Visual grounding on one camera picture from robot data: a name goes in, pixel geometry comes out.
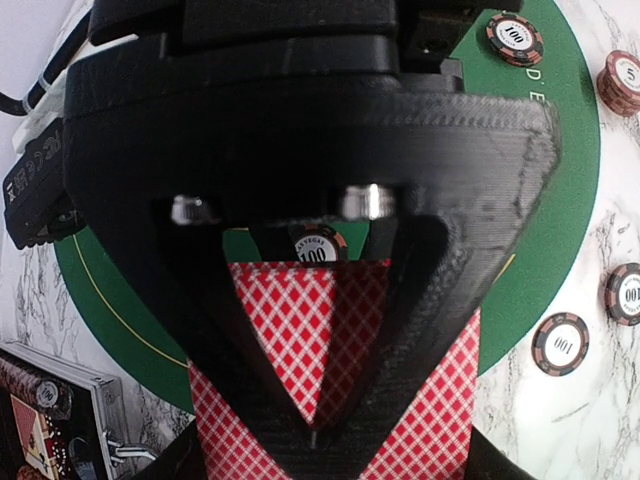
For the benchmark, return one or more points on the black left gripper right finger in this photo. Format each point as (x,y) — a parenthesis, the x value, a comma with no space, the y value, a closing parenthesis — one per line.
(487,462)

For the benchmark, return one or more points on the aluminium poker chip case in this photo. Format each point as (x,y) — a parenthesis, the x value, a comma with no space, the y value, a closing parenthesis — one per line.
(60,420)

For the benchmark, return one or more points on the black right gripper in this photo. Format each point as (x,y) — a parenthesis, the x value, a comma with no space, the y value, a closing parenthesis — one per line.
(264,110)

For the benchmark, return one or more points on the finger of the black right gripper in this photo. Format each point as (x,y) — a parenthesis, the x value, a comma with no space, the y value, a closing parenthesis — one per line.
(182,276)
(468,172)

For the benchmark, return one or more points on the black poker chip stack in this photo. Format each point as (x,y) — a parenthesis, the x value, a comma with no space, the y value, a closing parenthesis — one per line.
(621,294)

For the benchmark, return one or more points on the round green poker mat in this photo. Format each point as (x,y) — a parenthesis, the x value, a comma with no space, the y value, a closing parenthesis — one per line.
(199,116)

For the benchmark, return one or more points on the red poker chip stack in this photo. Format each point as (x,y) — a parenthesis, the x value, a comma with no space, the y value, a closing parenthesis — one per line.
(618,83)

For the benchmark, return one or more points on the red playing card deck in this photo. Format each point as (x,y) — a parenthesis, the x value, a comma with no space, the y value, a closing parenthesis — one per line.
(316,325)

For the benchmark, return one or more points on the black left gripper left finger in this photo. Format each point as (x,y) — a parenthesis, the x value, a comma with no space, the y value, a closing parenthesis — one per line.
(181,460)

